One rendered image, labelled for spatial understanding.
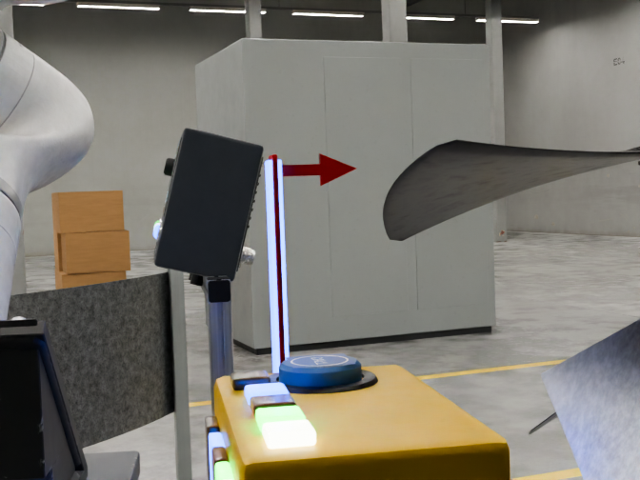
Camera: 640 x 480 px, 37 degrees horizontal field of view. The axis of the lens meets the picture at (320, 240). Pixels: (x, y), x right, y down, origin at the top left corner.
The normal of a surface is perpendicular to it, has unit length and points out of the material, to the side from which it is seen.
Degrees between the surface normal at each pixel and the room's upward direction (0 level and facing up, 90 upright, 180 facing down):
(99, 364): 90
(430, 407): 0
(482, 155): 165
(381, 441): 0
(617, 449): 56
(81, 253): 90
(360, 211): 90
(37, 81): 71
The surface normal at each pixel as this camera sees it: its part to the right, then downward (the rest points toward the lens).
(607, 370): -0.60, -0.51
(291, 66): 0.36, 0.04
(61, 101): 0.72, -0.44
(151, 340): 0.92, -0.01
